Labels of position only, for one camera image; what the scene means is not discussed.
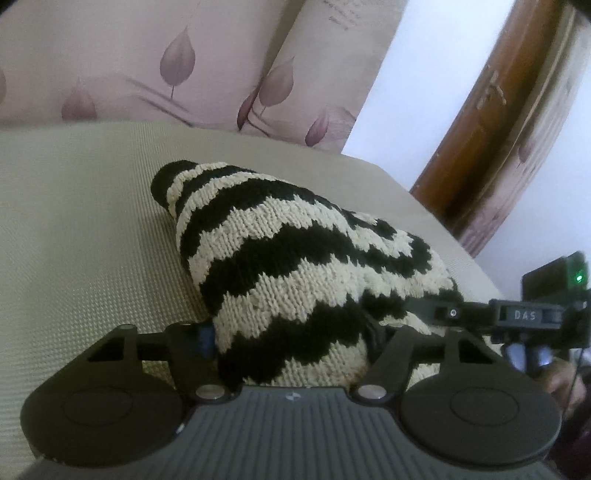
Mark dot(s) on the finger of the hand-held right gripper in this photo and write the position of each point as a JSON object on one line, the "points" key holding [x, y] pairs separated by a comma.
{"points": [[450, 313]]}

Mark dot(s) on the black and cream knitted garment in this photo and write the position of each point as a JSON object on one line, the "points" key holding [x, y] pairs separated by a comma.
{"points": [[286, 277]]}

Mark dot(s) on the brown wooden door frame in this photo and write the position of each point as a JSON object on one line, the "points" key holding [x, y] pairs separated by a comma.
{"points": [[489, 115]]}

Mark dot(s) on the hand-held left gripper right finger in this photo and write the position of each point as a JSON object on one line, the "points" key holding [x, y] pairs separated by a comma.
{"points": [[392, 357]]}

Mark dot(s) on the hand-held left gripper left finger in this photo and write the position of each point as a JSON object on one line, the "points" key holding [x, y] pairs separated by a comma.
{"points": [[184, 350]]}

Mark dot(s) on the beige woven mattress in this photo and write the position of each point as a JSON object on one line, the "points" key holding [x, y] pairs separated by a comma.
{"points": [[83, 240]]}

